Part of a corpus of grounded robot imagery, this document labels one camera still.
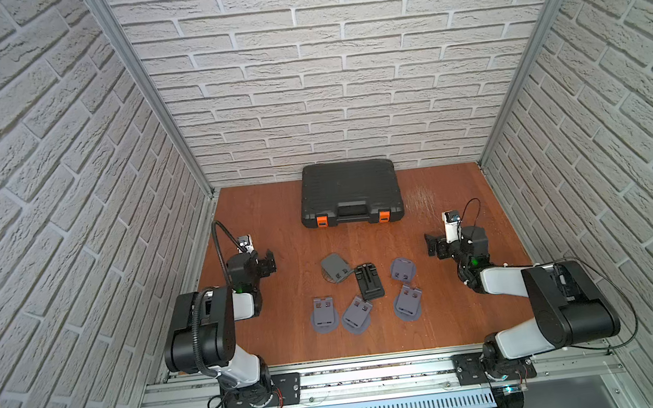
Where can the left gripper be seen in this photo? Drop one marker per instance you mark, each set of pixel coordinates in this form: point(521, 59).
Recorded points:
point(267, 262)

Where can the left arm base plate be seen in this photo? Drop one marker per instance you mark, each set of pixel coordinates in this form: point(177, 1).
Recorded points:
point(268, 392)

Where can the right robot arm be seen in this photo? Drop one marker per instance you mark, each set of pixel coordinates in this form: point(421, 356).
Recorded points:
point(567, 307)

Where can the black phone stand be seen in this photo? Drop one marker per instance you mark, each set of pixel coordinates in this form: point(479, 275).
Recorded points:
point(369, 282)

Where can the grey phone stand lower left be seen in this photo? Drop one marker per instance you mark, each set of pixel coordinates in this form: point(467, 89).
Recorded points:
point(324, 317)

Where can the black plastic tool case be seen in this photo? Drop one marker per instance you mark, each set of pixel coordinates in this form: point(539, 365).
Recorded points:
point(350, 191)

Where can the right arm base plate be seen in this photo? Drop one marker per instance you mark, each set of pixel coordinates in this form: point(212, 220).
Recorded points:
point(480, 368)

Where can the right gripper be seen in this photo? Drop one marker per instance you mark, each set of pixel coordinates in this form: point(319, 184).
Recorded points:
point(434, 241)

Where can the aluminium front rail frame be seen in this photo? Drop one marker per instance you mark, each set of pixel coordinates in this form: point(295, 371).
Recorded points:
point(437, 378)

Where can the dark grey stand wooden base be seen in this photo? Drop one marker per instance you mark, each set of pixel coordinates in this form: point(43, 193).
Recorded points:
point(335, 269)

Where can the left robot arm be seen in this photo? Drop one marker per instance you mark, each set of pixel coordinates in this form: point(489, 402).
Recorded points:
point(202, 337)

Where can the left corner aluminium profile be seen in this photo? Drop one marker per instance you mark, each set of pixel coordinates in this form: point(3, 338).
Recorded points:
point(119, 41)

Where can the grey phone stand lower middle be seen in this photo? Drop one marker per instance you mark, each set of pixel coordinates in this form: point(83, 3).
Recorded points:
point(357, 317)

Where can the purple-grey phone stand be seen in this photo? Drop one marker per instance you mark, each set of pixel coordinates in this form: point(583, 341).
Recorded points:
point(403, 270)

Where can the right corner aluminium profile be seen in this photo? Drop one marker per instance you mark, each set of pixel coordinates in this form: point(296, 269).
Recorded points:
point(548, 15)

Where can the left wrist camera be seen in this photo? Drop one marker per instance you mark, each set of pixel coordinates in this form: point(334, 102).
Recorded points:
point(245, 243)

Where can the grey phone stand lower right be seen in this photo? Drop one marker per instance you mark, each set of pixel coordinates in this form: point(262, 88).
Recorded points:
point(408, 304)

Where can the grey phone stand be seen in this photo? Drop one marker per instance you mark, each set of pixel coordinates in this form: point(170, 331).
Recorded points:
point(408, 304)
point(324, 317)
point(357, 317)

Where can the corner aluminium profile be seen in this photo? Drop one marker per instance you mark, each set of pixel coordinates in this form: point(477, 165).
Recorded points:
point(548, 15)
point(119, 41)

